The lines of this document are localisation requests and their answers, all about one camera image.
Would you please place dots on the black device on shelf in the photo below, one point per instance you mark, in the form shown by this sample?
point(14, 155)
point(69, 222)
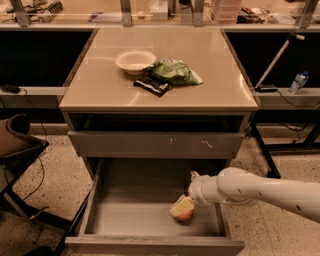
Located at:
point(10, 88)

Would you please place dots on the clear plastic water bottle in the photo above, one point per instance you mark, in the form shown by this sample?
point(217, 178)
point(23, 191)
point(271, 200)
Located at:
point(298, 82)

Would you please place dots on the open grey middle drawer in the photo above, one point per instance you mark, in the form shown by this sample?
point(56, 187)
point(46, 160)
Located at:
point(127, 214)

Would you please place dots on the white paper bowl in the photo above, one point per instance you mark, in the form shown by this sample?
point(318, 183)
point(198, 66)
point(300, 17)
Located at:
point(134, 61)

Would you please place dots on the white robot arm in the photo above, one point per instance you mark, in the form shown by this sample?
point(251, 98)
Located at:
point(234, 186)

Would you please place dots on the pink storage box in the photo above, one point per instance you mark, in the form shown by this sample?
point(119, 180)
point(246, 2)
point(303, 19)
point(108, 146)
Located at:
point(225, 11)

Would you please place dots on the red apple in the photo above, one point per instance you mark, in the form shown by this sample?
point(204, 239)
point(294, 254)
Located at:
point(184, 216)

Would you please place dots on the black snack wrapper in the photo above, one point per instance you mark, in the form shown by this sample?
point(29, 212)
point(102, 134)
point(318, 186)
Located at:
point(153, 86)

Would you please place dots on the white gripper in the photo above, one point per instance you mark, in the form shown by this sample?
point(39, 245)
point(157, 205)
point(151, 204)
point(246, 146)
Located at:
point(196, 191)

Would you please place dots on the grey drawer cabinet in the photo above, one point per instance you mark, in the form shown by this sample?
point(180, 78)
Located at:
point(102, 97)

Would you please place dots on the closed grey upper drawer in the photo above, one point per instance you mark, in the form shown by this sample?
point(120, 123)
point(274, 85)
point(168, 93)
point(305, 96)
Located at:
point(162, 145)

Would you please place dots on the green chip bag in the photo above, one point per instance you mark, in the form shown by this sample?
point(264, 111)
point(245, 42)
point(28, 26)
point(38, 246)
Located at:
point(174, 72)

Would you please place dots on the black chair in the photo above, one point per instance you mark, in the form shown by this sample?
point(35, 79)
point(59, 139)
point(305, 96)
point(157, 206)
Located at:
point(18, 151)

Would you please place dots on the white pole with black tip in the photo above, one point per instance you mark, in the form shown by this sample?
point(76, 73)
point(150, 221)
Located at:
point(290, 38)

